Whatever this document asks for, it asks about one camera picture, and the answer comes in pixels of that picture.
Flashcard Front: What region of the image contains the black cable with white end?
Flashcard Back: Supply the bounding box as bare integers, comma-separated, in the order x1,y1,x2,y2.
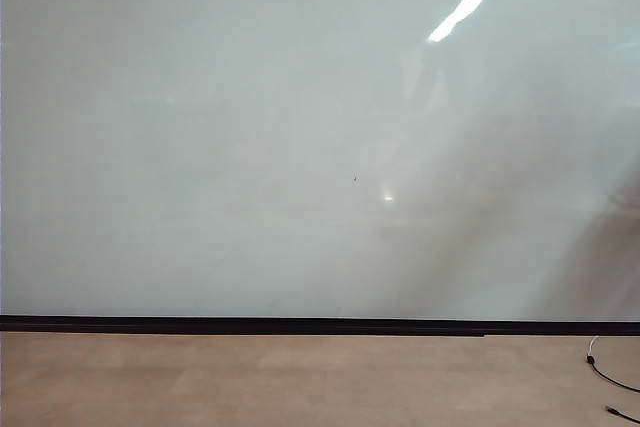
584,335,640,394

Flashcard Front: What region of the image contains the black cable with plug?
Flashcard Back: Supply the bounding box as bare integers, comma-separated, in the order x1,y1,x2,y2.
604,404,640,426

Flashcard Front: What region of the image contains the large white glass whiteboard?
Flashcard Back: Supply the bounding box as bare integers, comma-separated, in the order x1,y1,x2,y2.
0,0,640,322

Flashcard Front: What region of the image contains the black whiteboard bottom rail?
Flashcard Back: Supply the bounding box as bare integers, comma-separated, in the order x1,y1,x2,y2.
0,314,640,338

